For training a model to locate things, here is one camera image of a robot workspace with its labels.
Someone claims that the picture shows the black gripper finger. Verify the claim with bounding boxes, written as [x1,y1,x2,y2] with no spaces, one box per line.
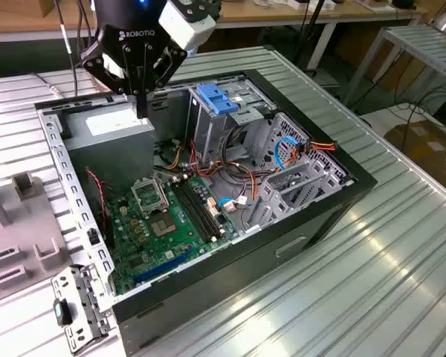
[142,43,189,119]
[80,42,143,119]

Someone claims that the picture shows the blue data wire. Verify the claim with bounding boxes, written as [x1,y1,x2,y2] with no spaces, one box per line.
[274,136,297,173]

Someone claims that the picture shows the orange power wire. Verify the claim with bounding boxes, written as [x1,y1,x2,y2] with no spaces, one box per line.
[280,138,337,169]

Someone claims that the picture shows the grey metal disk bay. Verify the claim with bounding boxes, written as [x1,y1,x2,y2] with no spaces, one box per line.
[243,111,358,234]

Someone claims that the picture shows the blue plastic drive latch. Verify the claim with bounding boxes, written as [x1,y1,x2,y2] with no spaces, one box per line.
[198,83,239,115]

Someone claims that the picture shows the grey optical drive cage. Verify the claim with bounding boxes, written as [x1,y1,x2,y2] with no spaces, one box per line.
[187,77,279,167]

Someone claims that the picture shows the grey power supply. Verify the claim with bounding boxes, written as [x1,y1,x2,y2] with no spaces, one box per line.
[61,102,157,194]

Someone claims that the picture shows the wooden desk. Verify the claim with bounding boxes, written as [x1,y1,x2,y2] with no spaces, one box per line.
[0,0,430,71]

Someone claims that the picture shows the metal socket cover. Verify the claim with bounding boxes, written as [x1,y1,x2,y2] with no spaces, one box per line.
[129,176,171,219]

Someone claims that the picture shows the black tripod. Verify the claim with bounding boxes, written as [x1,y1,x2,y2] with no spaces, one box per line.
[292,0,334,75]

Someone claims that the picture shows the black RAM slot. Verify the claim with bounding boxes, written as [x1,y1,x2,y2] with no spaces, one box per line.
[187,178,226,237]
[172,181,211,243]
[177,180,216,242]
[182,178,222,239]

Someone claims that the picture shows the black case fan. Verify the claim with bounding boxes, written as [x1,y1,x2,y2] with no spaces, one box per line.
[84,169,117,251]

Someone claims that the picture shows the CPU socket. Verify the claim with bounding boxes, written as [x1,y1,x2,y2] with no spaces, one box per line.
[147,211,179,241]

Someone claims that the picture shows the green motherboard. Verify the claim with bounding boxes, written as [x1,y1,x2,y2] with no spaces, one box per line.
[106,174,241,295]

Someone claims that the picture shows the grey parts rack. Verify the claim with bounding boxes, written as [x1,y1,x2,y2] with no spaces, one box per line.
[0,166,81,298]

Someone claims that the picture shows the blue expansion slot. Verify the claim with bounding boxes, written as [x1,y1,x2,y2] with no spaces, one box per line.
[132,248,195,286]

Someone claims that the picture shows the black PC case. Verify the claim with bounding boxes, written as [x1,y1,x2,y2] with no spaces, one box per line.
[34,68,379,357]

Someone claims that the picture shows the large cardboard box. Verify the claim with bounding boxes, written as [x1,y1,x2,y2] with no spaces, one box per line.
[384,118,446,187]

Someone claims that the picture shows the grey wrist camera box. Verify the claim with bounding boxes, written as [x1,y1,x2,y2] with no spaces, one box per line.
[158,0,217,50]

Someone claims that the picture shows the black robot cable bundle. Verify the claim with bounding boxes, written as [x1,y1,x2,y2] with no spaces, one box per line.
[54,0,100,98]

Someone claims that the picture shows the grey braided cable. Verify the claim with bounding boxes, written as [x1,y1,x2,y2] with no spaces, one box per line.
[33,72,66,98]

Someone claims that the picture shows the yellow orange wires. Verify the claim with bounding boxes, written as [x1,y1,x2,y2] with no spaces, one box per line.
[169,143,189,170]

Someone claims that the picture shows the red black fan wire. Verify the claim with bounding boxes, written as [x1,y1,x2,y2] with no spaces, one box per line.
[84,167,111,241]

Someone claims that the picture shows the orange black wire bundle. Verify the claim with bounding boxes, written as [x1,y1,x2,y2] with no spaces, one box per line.
[187,139,268,209]

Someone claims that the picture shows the blue wire white connector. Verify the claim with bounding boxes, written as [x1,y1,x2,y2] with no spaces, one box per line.
[218,196,254,215]

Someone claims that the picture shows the metal card retention bracket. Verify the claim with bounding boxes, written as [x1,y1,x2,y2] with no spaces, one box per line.
[50,263,118,355]

